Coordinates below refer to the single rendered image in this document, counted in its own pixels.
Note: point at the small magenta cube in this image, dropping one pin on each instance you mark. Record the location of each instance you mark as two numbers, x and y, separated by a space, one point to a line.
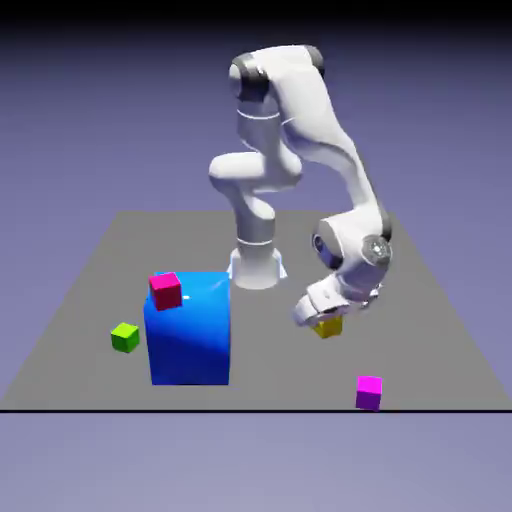
368 392

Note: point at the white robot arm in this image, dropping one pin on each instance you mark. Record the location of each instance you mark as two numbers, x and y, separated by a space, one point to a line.
312 120

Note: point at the small red cube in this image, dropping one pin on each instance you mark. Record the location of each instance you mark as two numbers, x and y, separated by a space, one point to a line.
166 291

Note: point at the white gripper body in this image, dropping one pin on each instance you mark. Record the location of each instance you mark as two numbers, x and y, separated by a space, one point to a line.
316 304

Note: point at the small green cube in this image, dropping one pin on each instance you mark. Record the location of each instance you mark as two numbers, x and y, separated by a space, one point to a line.
125 338

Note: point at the small yellow cube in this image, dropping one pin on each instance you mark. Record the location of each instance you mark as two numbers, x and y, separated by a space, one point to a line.
328 328

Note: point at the large blue box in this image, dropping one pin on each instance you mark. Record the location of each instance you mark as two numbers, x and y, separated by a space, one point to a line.
192 340

